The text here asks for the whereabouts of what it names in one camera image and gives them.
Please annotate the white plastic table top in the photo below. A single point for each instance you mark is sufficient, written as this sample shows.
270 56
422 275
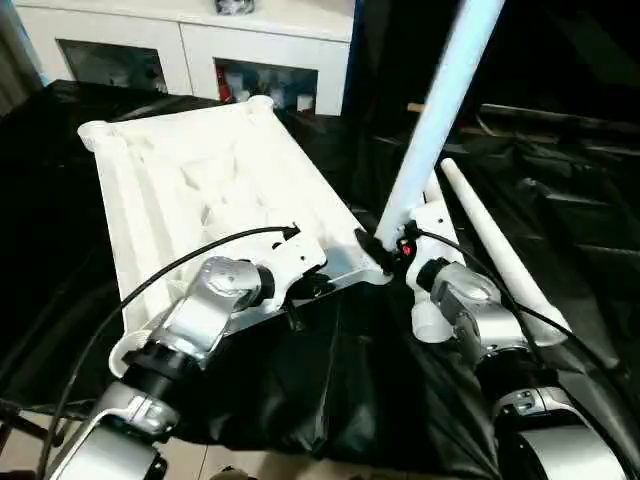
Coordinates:
175 175

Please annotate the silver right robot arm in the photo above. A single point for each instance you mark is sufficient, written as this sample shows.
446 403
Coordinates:
490 320

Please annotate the small tan label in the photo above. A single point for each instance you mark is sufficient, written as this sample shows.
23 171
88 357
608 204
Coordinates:
416 107

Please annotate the grey robot left foot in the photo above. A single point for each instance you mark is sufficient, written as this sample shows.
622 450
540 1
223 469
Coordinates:
234 474

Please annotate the long black bar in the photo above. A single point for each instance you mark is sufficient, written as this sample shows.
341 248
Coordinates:
560 114

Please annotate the red bottle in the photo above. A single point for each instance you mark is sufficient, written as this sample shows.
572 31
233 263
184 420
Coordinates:
223 85

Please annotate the white glass-door cabinet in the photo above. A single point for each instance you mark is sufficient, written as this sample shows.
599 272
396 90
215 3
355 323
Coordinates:
190 35

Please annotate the dark objects on cabinet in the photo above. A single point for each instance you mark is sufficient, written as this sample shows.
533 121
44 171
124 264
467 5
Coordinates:
232 6

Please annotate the grey curtain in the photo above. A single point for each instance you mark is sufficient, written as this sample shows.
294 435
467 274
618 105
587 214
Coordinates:
17 70

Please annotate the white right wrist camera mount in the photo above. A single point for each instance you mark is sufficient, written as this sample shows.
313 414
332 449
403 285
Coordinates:
435 225

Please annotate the dark folding stand frame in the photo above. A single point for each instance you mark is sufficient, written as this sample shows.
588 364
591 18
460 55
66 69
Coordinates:
25 425

